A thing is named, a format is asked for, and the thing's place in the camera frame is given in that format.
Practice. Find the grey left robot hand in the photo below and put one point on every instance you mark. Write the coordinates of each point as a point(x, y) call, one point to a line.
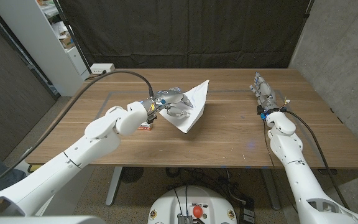
point(169, 96)

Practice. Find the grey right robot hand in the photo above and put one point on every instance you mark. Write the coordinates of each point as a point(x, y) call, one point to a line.
point(266, 93)

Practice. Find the white paper sheet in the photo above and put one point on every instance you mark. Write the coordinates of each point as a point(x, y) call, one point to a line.
point(199, 93)

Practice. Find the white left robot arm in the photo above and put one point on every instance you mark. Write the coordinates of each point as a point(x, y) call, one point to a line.
point(57, 174)

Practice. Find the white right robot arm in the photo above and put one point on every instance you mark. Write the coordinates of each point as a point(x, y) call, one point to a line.
point(300, 180)

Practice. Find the red white toothpaste box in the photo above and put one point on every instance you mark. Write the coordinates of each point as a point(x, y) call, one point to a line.
point(146, 127)

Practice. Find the black backdrop curtain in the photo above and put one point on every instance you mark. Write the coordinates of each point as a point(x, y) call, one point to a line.
point(182, 31)

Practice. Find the white power strip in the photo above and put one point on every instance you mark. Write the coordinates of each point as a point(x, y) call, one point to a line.
point(102, 67)

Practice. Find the black round vent disc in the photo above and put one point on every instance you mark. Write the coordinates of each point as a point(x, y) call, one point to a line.
point(131, 174)

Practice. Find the black backdrop stand pole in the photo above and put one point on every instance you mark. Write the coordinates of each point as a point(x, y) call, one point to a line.
point(73, 40)
point(308, 9)

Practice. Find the grey table leg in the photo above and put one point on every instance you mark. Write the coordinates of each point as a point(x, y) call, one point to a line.
point(113, 186)
point(270, 189)

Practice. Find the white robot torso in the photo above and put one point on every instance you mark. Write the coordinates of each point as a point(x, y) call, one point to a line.
point(166, 205)

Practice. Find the cardboard box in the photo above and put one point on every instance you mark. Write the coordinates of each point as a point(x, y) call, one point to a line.
point(67, 42)

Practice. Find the red emergency stop button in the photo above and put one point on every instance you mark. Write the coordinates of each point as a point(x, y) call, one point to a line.
point(198, 211)

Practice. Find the black floor power strip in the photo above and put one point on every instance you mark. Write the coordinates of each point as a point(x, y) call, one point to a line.
point(247, 214)

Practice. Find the white shelf cabinet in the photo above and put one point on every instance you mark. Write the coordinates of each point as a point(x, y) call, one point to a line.
point(42, 46)

